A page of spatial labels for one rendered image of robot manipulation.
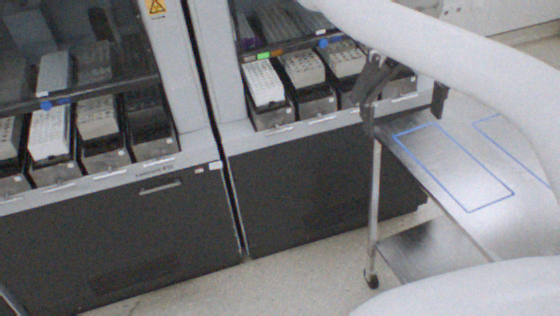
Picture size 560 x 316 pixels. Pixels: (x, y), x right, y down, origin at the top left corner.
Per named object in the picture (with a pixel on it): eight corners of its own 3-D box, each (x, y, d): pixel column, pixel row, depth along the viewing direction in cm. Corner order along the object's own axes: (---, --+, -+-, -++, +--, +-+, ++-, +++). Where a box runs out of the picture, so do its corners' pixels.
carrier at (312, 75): (323, 78, 172) (323, 63, 168) (325, 81, 170) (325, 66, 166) (292, 86, 169) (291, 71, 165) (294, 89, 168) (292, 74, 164)
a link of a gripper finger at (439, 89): (434, 79, 88) (437, 78, 88) (429, 111, 92) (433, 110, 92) (442, 88, 85) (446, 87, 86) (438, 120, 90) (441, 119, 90)
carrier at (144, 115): (166, 116, 162) (162, 101, 158) (167, 120, 161) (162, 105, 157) (131, 125, 160) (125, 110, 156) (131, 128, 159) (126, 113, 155)
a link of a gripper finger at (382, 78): (413, 57, 79) (407, 54, 78) (369, 111, 83) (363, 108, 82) (401, 47, 82) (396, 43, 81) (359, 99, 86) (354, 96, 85)
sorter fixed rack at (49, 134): (43, 111, 174) (35, 97, 169) (72, 105, 175) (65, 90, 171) (36, 164, 152) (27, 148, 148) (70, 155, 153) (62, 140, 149)
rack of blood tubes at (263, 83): (237, 67, 186) (235, 52, 182) (263, 61, 187) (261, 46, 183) (257, 109, 164) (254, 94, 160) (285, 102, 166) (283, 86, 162)
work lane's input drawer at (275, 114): (218, 43, 215) (214, 24, 209) (249, 36, 218) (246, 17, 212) (260, 140, 162) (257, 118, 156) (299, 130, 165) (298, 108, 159)
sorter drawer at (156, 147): (126, 63, 208) (119, 44, 203) (158, 56, 211) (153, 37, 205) (138, 172, 155) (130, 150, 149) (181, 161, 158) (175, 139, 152)
